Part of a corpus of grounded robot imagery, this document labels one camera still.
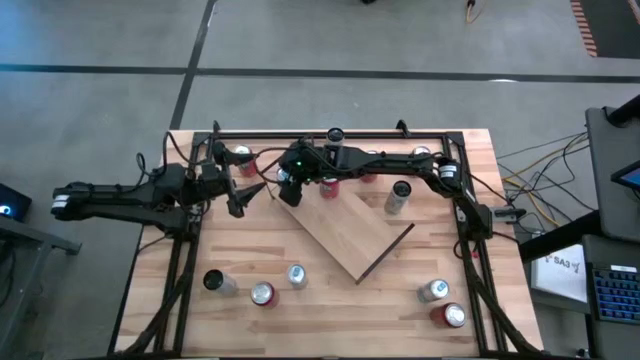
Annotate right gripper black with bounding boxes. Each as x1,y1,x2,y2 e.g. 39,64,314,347
277,141,332,208

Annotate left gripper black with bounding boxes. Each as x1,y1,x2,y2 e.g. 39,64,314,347
197,141,268,219

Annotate red Fanta can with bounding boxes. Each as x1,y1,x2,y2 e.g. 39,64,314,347
359,149,381,184
232,144,259,178
318,175,341,200

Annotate tall white Celsius can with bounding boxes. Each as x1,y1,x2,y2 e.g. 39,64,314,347
383,179,413,216

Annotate tall white palm print can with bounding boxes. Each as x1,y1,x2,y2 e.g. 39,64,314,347
325,127,346,149

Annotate tall silver black-top can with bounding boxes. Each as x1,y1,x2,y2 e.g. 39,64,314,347
202,269,238,298

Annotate red Coca-Cola zero sugar can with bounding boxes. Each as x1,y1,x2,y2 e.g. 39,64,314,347
249,280,280,308

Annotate gray metal desk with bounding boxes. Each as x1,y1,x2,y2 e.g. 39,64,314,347
0,214,84,360

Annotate black box blue light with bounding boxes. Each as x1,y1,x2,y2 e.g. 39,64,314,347
0,183,33,224

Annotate black desk beam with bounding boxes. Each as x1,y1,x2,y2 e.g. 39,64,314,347
517,209,601,262

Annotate white paper sign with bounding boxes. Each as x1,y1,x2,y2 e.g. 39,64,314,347
529,243,589,305

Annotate gray desk top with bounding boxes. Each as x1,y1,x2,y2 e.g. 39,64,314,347
584,106,640,244

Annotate monitor with blue screen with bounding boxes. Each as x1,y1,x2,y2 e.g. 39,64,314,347
609,160,640,191

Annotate black monitor pole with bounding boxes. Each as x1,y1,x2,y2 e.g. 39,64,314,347
602,93,640,127

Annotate backlit computer keyboard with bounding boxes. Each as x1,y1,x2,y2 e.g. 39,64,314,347
591,263,640,326

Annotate black floor mat orange stripes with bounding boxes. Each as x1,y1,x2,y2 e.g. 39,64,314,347
569,0,640,59

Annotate dark gray desk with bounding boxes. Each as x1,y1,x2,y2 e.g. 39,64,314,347
582,233,640,360

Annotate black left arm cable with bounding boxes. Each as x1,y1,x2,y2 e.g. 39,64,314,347
160,130,201,169

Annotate black aluminium rig frame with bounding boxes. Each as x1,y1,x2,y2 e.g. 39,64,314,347
107,119,544,359

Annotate yellow floor cable with plug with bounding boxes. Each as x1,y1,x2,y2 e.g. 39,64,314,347
463,0,486,25

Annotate black floor cable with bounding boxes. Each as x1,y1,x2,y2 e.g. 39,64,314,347
494,130,590,161

